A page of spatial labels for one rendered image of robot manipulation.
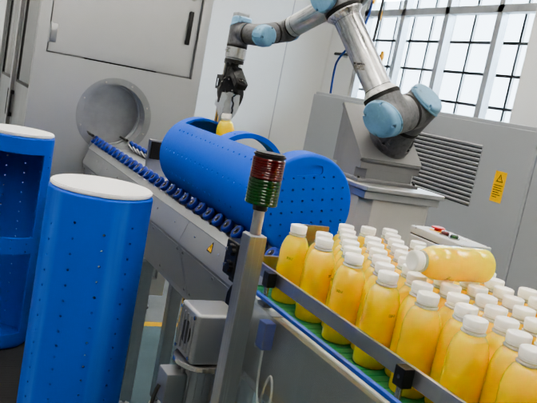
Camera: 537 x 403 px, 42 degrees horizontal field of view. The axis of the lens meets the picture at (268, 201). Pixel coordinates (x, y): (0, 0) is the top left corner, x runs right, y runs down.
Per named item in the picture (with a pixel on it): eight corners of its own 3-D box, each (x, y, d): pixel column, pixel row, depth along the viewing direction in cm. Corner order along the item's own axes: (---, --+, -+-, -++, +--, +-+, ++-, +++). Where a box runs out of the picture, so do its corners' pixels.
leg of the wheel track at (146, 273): (127, 402, 294) (152, 258, 285) (131, 408, 289) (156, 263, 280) (113, 402, 292) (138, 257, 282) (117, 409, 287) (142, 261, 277)
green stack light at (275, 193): (268, 201, 139) (272, 177, 138) (283, 209, 133) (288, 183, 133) (239, 198, 136) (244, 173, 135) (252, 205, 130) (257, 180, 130)
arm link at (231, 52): (250, 49, 253) (229, 45, 249) (248, 62, 254) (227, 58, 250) (241, 49, 260) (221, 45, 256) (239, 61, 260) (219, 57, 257)
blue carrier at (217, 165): (228, 189, 275) (231, 116, 269) (348, 253, 199) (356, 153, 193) (157, 192, 263) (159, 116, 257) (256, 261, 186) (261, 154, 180)
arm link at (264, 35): (284, 22, 246) (263, 21, 254) (260, 25, 239) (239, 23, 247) (284, 45, 249) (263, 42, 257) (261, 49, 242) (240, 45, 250)
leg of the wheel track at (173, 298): (159, 401, 301) (184, 261, 292) (163, 408, 296) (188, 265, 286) (146, 401, 298) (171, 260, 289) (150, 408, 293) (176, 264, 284)
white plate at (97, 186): (141, 201, 180) (141, 205, 181) (161, 187, 208) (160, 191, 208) (35, 181, 180) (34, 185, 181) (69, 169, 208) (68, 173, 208)
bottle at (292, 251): (274, 293, 171) (288, 226, 168) (300, 301, 169) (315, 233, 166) (267, 299, 164) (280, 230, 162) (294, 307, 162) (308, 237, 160)
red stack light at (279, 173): (272, 177, 138) (276, 157, 138) (288, 183, 133) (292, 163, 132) (244, 173, 135) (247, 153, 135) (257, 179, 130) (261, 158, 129)
